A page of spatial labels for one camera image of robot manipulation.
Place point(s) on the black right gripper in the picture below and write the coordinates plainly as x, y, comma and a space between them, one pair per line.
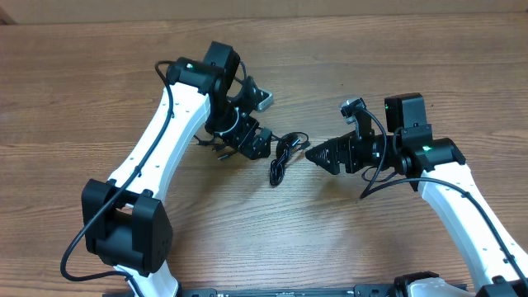
344, 145

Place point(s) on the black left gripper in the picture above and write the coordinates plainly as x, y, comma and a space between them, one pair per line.
241, 138

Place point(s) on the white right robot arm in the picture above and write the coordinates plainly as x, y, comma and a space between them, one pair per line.
439, 172

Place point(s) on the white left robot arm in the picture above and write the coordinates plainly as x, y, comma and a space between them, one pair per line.
125, 222

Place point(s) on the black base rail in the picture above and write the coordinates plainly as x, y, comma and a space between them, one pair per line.
425, 287

